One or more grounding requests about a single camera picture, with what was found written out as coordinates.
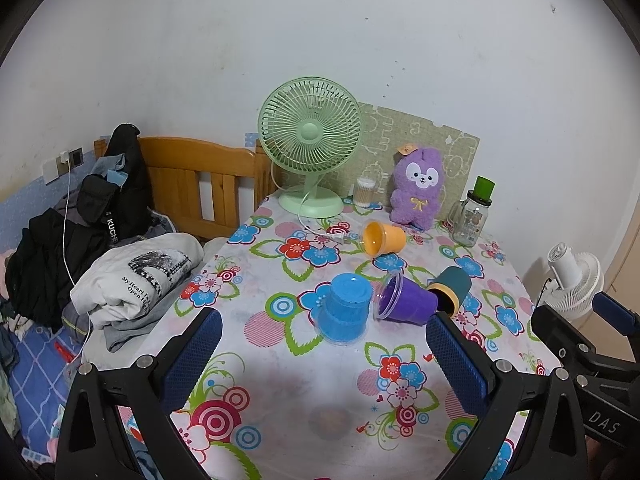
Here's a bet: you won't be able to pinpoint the blue cup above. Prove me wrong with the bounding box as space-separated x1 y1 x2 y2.
312 273 375 345

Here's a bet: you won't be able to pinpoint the white clip fan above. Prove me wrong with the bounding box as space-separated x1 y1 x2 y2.
535 242 605 331

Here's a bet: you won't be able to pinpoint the floral tablecloth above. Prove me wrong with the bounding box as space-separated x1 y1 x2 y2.
82 195 561 480

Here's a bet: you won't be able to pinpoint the wooden bed headboard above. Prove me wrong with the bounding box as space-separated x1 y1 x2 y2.
95 135 278 243

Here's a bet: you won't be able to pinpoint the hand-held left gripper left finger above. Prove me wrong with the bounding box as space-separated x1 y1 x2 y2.
54 307 224 480

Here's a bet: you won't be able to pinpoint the white fan power cable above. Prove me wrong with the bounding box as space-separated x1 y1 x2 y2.
270 160 353 247

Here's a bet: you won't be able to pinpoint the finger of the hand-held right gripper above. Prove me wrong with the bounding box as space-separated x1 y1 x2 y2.
592 291 640 357
531 304 602 377

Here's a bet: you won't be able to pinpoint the green desk fan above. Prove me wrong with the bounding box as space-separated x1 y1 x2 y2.
257 76 364 219

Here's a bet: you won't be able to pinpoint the purple cup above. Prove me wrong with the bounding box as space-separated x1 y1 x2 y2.
372 271 439 327

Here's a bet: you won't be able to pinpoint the grey folded garment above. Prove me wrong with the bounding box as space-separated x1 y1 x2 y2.
104 310 177 354

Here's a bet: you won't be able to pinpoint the blue checked bed sheet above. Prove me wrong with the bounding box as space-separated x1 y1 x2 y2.
0 325 101 461

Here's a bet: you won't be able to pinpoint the blue denim jeans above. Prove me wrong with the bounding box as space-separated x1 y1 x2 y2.
92 155 132 186

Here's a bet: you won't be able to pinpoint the cotton swab jar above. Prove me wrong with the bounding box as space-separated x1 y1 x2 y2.
353 177 377 207

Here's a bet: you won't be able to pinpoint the white charger cable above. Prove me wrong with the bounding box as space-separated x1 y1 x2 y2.
60 152 93 348

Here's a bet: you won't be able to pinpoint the black clothing pile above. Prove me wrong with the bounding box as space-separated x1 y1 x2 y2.
5 207 108 333

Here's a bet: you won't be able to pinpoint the green patterned foam board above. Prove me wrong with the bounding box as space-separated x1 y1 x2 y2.
345 101 481 226

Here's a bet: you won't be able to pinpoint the white printed shirt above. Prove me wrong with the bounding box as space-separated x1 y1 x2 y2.
70 232 205 331

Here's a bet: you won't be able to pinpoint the glass bottle green cap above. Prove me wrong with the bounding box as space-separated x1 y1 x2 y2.
448 176 496 247

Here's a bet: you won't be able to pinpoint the purple plush toy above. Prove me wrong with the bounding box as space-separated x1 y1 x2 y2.
389 144 455 231

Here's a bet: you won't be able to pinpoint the orange cup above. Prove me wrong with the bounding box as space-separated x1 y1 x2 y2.
362 220 407 257

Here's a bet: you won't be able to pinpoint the dark teal cup yellow rim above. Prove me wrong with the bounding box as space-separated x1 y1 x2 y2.
427 266 472 318

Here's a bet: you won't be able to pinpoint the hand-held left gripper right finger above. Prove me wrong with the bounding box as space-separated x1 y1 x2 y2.
425 311 590 480

